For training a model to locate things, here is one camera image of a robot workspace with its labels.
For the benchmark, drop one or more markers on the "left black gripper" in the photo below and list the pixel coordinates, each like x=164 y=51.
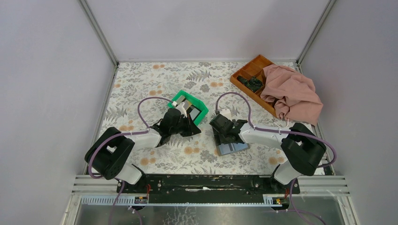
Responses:
x=185 y=123

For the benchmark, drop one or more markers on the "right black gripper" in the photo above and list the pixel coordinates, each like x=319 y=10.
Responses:
x=224 y=134

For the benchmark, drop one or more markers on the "grey leather card holder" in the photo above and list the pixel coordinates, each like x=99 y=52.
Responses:
x=230 y=148

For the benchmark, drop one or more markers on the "green plastic bin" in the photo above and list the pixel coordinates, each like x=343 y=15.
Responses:
x=181 y=95

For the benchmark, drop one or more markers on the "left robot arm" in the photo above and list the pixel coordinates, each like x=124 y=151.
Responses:
x=107 y=158

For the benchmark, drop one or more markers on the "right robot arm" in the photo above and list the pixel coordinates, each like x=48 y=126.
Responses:
x=302 y=149

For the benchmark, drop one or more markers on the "card stack in bin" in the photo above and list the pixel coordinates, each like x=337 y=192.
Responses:
x=193 y=111

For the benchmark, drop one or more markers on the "floral table mat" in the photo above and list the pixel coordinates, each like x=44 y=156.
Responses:
x=139 y=98

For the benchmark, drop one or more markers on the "dark green patterned cloth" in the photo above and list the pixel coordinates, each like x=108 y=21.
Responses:
x=253 y=84

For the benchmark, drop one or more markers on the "orange compartment tray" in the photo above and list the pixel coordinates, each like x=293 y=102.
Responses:
x=254 y=68

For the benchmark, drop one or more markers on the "pink cloth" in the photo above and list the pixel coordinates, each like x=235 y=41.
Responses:
x=292 y=93

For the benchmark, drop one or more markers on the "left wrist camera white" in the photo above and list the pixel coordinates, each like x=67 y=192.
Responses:
x=183 y=107

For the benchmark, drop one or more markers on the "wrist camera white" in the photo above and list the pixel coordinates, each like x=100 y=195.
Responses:
x=183 y=107
x=226 y=113

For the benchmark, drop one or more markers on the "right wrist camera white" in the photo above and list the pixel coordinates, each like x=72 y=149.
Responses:
x=226 y=113

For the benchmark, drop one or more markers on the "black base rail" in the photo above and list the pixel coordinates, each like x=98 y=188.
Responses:
x=177 y=188

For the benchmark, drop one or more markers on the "aluminium frame post left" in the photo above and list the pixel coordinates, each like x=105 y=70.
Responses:
x=98 y=31

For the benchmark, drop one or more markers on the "aluminium frame post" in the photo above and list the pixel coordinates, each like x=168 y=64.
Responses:
x=322 y=19
x=98 y=31

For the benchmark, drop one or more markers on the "aluminium frame post right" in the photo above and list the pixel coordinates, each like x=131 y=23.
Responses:
x=322 y=19

